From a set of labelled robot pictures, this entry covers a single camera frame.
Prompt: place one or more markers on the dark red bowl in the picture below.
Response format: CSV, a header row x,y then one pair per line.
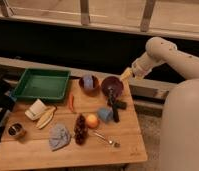
x,y
114,83

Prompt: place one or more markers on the yellow banana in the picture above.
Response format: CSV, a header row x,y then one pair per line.
x,y
46,118

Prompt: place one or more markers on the blue sponge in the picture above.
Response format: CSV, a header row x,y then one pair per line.
x,y
88,82

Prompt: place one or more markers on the dark grape bunch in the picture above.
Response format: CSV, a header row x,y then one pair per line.
x,y
80,130

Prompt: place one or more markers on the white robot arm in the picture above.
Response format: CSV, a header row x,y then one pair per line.
x,y
179,139

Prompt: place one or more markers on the green plastic tray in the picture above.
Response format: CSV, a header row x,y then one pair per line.
x,y
45,84

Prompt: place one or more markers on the small metal tin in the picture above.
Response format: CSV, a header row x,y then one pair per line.
x,y
16,131

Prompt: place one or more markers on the red chili pepper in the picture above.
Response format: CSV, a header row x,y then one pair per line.
x,y
71,103

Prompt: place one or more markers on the silver fork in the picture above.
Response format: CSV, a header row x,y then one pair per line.
x,y
110,142

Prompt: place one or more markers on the blue crumpled cloth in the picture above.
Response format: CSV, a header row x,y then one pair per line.
x,y
59,137

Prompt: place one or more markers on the blue cup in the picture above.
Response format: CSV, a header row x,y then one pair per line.
x,y
105,114

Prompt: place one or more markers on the orange apple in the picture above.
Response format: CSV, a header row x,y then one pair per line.
x,y
92,121

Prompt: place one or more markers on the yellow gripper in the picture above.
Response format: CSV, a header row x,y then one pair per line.
x,y
126,74

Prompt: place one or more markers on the brown bowl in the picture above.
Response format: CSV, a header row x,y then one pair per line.
x,y
94,90

